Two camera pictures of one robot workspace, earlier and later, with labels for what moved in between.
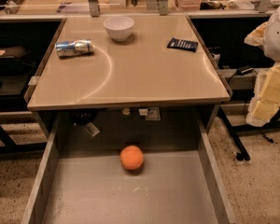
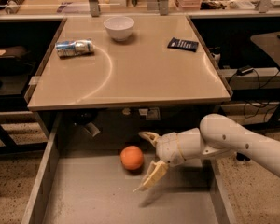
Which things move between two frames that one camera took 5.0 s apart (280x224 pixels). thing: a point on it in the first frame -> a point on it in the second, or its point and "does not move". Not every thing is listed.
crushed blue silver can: x=68 y=48 does not move
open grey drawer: x=79 y=177 does not move
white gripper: x=278 y=36 -> x=167 y=147
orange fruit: x=132 y=158 does not move
